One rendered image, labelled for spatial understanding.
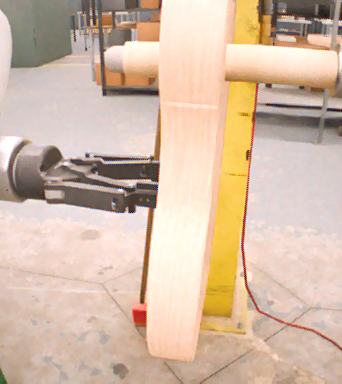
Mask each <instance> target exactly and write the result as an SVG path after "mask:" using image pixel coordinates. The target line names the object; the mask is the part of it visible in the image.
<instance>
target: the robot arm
mask: <svg viewBox="0 0 342 384"><path fill-rule="evenodd" d="M9 25H10V24H9V22H8V19H7V18H6V15H4V13H2V10H0V114H1V109H2V105H3V101H4V98H5V94H6V89H7V85H8V82H9V75H10V63H11V60H12V40H11V38H12V35H11V29H10V26H9ZM143 166H144V167H143ZM95 171H97V173H98V175H96V172H95ZM159 176H160V161H154V155H152V154H150V155H115V154H100V153H95V152H91V151H87V152H86V153H85V158H83V157H80V156H77V157H70V158H69V159H66V158H64V156H63V155H62V152H61V151H60V150H59V148H58V147H56V145H53V144H51V145H46V144H36V143H33V142H32V140H29V139H28V138H24V137H5V136H1V134H0V201H4V202H14V203H24V202H25V201H27V200H28V199H32V200H40V201H46V204H52V205H71V206H80V207H85V208H91V209H97V210H103V211H108V212H114V213H120V214H122V213H125V212H126V208H128V213H130V214H132V213H135V212H136V211H137V207H143V208H151V209H156V207H157V197H158V188H159ZM131 180H151V181H137V182H136V185H134V184H131V183H127V182H124V181H131ZM113 203H114V204H115V205H114V204H113Z"/></svg>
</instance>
